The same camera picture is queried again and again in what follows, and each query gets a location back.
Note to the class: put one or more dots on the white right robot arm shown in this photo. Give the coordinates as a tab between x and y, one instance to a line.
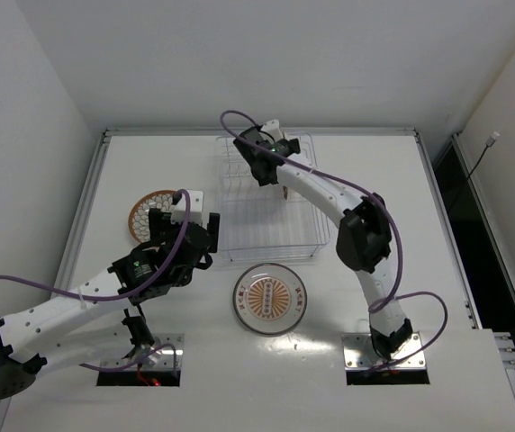
368	242

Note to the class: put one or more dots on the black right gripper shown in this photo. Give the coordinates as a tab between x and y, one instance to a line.
264	170

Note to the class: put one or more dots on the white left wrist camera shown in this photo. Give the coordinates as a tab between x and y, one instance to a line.
187	204

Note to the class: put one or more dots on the red sunburst pattern plate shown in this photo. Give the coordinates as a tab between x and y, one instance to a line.
270	299

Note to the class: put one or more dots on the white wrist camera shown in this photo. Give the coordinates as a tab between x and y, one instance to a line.
187	204
273	130

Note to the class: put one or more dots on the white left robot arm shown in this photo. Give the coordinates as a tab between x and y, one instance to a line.
27	337

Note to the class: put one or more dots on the orange rimmed floral plate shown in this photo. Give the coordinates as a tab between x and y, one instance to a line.
138	221

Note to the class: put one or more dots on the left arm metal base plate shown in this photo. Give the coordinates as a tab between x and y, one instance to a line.
165	356

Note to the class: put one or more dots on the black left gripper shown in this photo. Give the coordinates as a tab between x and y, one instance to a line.
212	231

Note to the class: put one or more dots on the white wire dish rack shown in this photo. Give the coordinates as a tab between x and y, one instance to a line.
257	223

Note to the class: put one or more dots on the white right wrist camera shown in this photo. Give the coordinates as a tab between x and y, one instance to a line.
273	130

